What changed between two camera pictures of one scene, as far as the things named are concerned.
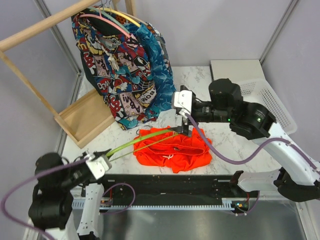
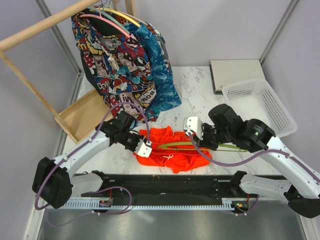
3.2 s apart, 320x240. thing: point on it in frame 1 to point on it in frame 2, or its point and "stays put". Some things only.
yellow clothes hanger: (120, 15) stays put
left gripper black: (99, 153) to (138, 137)
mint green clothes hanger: (109, 16) stays put
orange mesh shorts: (180, 152) stays put
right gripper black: (187, 120) to (204, 142)
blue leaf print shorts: (165, 86) stays put
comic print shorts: (115, 63) stays put
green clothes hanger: (110, 152) to (163, 147)
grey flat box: (237, 70) stays put
